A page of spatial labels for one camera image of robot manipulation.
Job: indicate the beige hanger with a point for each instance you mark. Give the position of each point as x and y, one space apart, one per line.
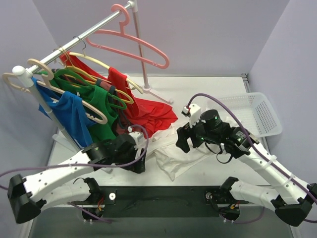
25 75

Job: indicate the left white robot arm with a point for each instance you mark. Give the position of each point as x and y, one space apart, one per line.
30 195

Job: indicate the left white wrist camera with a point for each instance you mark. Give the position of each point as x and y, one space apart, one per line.
138 137

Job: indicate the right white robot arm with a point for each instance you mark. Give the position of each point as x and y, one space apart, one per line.
289 197

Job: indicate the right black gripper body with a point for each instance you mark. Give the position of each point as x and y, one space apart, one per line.
189 138

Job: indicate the blue tank top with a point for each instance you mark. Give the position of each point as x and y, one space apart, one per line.
70 112

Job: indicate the white tank top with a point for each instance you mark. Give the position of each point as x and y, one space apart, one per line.
165 155

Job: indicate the white plastic basket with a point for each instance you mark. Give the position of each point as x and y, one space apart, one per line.
255 113

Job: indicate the silver clothes rack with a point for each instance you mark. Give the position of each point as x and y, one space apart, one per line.
67 141

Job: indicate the green tank top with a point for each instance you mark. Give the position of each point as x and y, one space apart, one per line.
100 132

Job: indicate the yellow hanger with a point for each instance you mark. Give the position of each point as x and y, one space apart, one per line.
115 79

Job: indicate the cream hanger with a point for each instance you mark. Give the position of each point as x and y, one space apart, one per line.
129 81

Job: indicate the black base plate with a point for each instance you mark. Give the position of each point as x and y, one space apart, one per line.
163 201

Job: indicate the green hanger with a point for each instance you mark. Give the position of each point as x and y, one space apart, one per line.
98 97

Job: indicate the red tank top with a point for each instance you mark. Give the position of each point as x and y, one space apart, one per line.
152 115

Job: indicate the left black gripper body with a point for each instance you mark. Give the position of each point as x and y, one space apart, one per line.
138 162

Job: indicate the maroon tank top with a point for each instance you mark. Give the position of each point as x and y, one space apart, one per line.
121 124

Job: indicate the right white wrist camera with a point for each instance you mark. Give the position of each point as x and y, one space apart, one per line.
193 112

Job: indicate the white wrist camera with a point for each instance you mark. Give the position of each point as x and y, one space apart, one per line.
138 137
193 112

